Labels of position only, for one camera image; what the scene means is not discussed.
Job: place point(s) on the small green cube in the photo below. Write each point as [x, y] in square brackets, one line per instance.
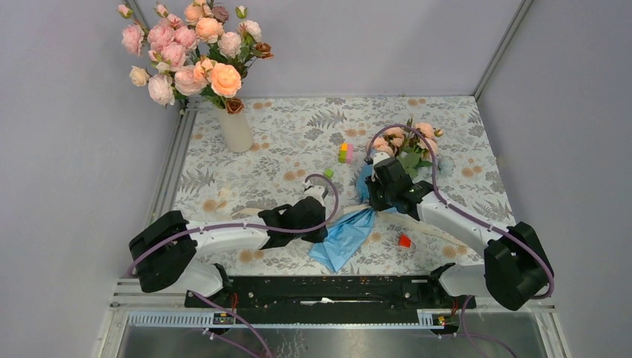
[329, 173]

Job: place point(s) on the white ceramic vase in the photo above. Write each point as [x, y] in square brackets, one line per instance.
[235, 129]

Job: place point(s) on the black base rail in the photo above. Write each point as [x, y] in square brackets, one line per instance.
[336, 299]

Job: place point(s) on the stacked coloured toy blocks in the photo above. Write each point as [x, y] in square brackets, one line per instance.
[345, 154]

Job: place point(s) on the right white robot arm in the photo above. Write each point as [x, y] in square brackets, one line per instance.
[515, 268]

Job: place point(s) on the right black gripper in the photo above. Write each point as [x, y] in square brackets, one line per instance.
[371, 186]

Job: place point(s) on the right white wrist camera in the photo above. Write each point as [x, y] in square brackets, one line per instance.
[380, 159]

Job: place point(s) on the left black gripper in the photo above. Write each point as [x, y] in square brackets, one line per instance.
[317, 236]

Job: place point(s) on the pink and peach rose bunch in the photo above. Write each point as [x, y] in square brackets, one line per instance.
[194, 54]

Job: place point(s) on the red block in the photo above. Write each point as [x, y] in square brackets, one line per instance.
[404, 241]

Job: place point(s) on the flower bouquet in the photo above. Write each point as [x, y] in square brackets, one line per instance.
[415, 145]

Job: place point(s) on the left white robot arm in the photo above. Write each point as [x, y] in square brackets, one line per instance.
[165, 253]

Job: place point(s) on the cream printed ribbon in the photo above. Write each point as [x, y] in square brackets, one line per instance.
[226, 195]

